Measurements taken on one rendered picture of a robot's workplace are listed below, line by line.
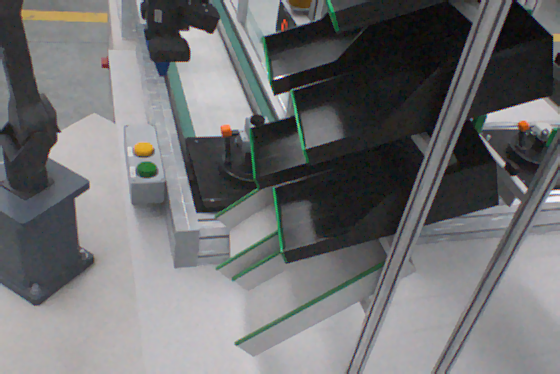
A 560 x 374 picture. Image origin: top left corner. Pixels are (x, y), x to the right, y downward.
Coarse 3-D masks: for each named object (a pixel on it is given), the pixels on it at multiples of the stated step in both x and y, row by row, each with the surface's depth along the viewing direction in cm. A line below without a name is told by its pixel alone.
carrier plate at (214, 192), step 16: (192, 144) 131; (208, 144) 132; (192, 160) 127; (208, 160) 128; (208, 176) 124; (208, 192) 120; (224, 192) 120; (240, 192) 121; (208, 208) 116; (224, 208) 117
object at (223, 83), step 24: (192, 48) 178; (216, 48) 181; (240, 48) 176; (168, 72) 159; (192, 72) 167; (216, 72) 169; (240, 72) 169; (264, 72) 166; (168, 96) 159; (192, 96) 157; (216, 96) 159; (240, 96) 161; (264, 96) 160; (192, 120) 148; (216, 120) 150; (240, 120) 152; (192, 192) 129
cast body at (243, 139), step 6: (246, 120) 122; (252, 120) 120; (258, 120) 120; (264, 120) 121; (246, 126) 122; (252, 126) 120; (240, 132) 123; (246, 132) 122; (240, 138) 122; (246, 138) 121; (240, 144) 122; (246, 144) 121; (240, 150) 123; (246, 150) 122
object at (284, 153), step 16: (256, 128) 97; (272, 128) 97; (288, 128) 97; (256, 144) 96; (272, 144) 95; (288, 144) 94; (256, 160) 92; (272, 160) 92; (288, 160) 91; (304, 160) 90; (336, 160) 86; (256, 176) 87; (272, 176) 87; (288, 176) 87; (304, 176) 87
